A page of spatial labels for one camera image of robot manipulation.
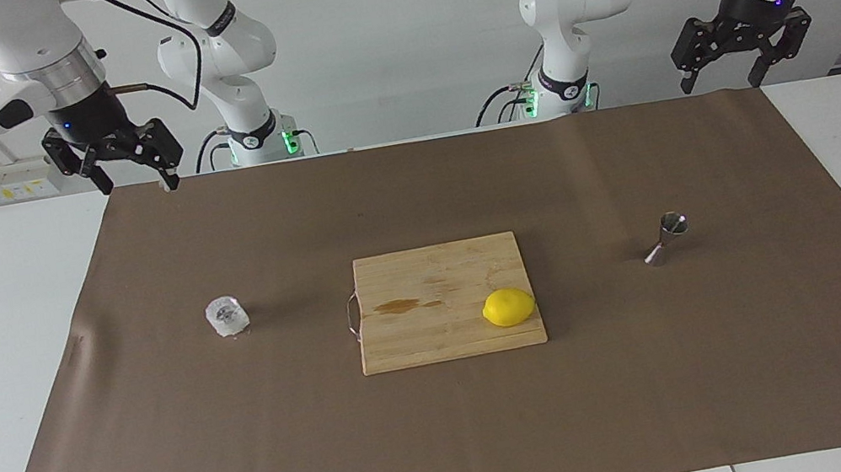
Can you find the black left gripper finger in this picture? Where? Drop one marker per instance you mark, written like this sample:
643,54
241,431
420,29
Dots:
692,45
785,42

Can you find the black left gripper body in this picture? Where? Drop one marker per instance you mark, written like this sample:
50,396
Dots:
763,12

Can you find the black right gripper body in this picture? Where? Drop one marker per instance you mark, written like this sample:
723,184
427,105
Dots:
89,120

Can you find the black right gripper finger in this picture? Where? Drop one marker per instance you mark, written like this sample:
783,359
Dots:
68,154
158,147

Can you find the steel jigger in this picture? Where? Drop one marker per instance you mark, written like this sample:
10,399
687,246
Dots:
673,225

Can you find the clear plastic cup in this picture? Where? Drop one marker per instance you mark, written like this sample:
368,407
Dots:
227,315

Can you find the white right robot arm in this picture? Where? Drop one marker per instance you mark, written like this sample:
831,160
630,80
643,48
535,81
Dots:
37,35

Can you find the yellow lemon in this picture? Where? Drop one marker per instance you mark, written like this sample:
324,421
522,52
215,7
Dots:
509,306

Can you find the wooden cutting board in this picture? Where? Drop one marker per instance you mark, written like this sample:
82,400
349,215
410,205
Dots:
437,336

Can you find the brown paper mat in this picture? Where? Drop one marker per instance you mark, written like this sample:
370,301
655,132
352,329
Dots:
667,383

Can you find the white wall socket box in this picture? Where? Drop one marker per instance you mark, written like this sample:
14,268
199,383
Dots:
19,188

